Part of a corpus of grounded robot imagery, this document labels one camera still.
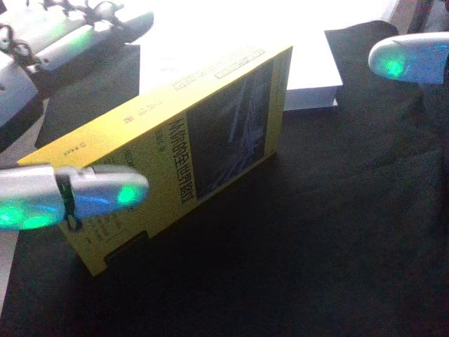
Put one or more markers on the yellow book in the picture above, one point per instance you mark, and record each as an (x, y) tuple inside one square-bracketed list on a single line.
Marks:
[(168, 140)]

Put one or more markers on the black table cloth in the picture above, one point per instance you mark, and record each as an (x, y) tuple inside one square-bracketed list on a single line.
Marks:
[(315, 228)]

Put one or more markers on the white book with grey silhouette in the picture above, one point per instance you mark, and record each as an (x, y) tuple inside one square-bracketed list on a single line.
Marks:
[(312, 70)]

